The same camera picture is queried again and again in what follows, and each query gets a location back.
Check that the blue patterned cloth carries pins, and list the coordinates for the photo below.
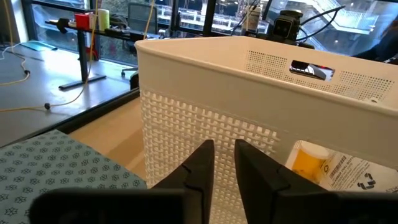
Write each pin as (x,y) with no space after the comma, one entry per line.
(56,174)

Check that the black aluminium table frame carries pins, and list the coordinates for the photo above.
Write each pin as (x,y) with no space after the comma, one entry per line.
(93,110)

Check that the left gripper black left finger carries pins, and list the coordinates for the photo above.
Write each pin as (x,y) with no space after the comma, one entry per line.
(199,180)

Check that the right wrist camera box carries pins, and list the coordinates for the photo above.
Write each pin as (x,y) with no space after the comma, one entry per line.
(285,27)

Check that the white perforated plastic basket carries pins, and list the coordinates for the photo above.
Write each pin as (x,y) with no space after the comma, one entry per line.
(248,102)

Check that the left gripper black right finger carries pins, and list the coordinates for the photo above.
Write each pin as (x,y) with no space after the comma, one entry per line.
(264,189)

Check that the black window frame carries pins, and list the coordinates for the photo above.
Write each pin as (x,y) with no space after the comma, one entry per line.
(209,15)

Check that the white plastic package recycle print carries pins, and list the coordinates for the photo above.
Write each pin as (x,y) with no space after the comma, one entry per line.
(342,172)

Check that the white cylindrical container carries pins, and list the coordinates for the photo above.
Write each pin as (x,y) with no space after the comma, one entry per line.
(254,18)

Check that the black office desk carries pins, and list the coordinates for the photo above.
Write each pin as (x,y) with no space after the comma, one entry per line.
(82,59)

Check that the red box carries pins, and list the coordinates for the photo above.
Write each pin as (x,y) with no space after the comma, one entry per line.
(82,21)

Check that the light green roll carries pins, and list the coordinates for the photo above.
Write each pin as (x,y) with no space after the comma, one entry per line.
(103,19)

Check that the flat blue floor item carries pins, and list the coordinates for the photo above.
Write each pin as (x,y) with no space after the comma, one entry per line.
(38,45)

